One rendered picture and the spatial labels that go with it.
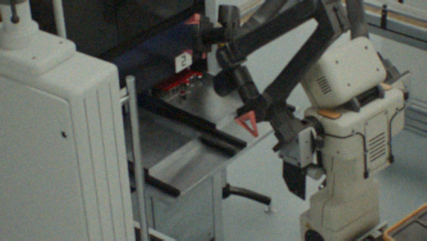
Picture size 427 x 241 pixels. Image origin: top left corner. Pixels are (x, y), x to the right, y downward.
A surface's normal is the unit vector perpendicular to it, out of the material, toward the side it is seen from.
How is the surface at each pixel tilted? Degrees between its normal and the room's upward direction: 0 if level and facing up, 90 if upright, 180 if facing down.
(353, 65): 48
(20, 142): 90
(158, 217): 90
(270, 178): 0
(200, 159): 0
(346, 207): 82
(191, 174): 0
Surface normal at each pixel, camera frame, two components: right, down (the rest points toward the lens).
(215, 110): -0.04, -0.84
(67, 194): -0.58, 0.46
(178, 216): 0.76, 0.33
